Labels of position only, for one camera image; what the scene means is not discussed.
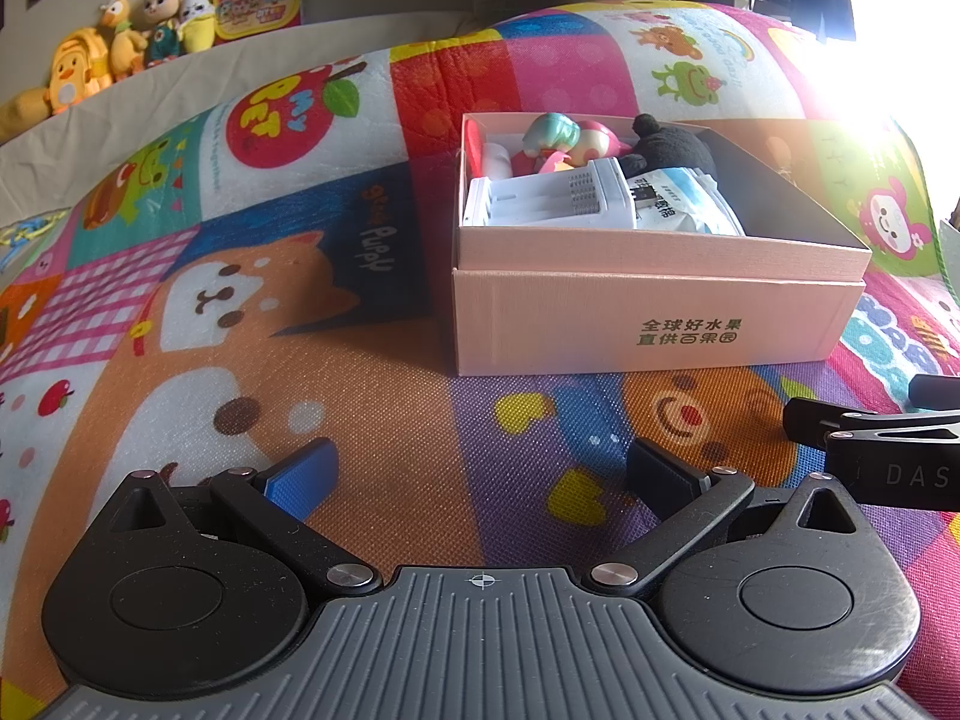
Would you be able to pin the blue and white tissue pack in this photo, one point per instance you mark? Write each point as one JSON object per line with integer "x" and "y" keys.
{"x": 679, "y": 199}

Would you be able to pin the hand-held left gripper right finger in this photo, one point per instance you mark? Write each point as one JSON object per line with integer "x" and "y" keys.
{"x": 660, "y": 474}

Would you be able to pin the orange chick plush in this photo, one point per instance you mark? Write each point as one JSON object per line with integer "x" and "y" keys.
{"x": 124, "y": 34}

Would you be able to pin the banana plush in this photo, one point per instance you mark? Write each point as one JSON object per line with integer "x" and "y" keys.
{"x": 196, "y": 19}

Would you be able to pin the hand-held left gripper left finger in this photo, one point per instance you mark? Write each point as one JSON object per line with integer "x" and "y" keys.
{"x": 300, "y": 481}

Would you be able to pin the grey battery charger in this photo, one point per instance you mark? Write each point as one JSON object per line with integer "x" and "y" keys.
{"x": 540, "y": 199}

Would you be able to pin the black plush bear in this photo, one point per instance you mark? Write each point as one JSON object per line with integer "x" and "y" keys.
{"x": 671, "y": 146}

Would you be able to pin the pink cardboard box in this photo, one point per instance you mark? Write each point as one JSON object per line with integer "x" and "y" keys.
{"x": 600, "y": 307}

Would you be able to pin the pink and teal toy figure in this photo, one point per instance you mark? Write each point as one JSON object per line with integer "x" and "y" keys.
{"x": 559, "y": 136}

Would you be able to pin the long yellow plush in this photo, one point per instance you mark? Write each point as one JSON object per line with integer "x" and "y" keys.
{"x": 26, "y": 109}

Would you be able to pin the yellow duck plush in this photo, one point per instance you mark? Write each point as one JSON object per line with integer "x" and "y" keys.
{"x": 75, "y": 71}

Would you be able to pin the colourful cartoon play mat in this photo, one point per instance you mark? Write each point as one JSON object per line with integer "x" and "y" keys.
{"x": 300, "y": 360}

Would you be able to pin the red and white toy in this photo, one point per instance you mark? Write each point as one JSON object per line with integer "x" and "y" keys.
{"x": 495, "y": 161}

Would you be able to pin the baby doll plush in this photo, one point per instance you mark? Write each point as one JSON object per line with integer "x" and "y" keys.
{"x": 163, "y": 19}

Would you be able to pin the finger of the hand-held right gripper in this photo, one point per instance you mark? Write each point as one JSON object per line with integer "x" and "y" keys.
{"x": 817, "y": 420}
{"x": 937, "y": 390}

